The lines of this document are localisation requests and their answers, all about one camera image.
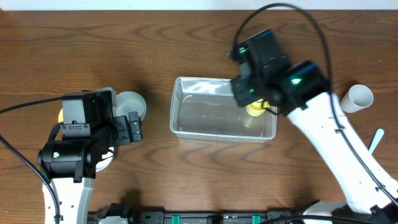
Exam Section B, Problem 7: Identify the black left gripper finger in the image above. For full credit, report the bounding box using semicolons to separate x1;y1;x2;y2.
128;111;142;124
130;121;143;142

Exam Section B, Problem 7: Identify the grey plastic bowl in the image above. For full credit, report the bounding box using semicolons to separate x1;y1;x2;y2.
113;91;147;120

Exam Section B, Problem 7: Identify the yellow plastic bowl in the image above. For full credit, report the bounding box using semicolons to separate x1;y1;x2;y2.
58;110;63;123

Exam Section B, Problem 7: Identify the yellow plastic cup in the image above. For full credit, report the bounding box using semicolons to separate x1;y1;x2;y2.
246;99;270;117

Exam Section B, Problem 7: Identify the grey plastic cup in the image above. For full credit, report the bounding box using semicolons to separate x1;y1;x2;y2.
340;85;374;113

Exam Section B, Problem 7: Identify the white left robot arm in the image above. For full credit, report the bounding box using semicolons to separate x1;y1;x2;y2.
38;87;146;223

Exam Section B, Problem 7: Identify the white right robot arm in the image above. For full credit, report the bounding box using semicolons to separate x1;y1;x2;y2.
170;30;397;216

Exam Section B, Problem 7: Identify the clear plastic storage container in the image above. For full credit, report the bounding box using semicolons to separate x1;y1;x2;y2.
170;77;277;143

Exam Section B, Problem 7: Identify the white plastic bowl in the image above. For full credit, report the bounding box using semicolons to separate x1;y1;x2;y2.
96;147;115;172

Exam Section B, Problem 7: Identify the light blue plastic spoon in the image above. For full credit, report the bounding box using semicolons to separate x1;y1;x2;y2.
369;128;385;154

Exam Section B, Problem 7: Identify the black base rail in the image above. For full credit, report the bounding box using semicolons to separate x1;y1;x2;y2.
87;203;295;224

